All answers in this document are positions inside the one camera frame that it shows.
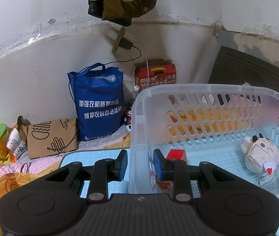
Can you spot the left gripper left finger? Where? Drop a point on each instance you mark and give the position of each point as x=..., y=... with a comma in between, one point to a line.
x=105, y=171

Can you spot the white snack packet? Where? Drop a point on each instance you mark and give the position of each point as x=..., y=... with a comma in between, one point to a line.
x=15, y=145

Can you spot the brown hanging bag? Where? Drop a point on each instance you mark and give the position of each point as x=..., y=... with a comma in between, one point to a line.
x=123, y=3

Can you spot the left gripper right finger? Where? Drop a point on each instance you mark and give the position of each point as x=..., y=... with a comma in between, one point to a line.
x=179, y=195

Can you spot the dark wooden headboard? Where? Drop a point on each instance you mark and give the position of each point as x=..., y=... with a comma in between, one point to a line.
x=235, y=67

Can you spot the red soda can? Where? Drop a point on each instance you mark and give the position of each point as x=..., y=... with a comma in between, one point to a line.
x=127, y=118

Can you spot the black wall charger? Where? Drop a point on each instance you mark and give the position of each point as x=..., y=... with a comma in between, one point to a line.
x=125, y=44

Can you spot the red gift carton box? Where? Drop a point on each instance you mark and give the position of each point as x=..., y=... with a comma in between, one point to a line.
x=157, y=72

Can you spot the blue non-woven tote bag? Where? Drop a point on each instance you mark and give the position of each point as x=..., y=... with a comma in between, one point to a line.
x=98, y=96

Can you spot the grey plush doll toy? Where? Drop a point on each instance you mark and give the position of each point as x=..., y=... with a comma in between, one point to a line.
x=261, y=157

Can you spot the red small box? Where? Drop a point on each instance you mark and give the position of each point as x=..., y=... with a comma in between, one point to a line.
x=172, y=170

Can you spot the clear plastic water bottle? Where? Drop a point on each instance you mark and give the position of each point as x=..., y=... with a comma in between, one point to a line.
x=134, y=94

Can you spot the orange floral bedsheet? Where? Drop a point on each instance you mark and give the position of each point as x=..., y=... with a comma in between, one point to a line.
x=4, y=191

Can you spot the brown paper burger bag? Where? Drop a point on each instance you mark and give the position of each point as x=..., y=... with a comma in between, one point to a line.
x=48, y=138

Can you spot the translucent white laundry basket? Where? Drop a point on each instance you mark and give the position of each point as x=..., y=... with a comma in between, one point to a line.
x=208, y=121

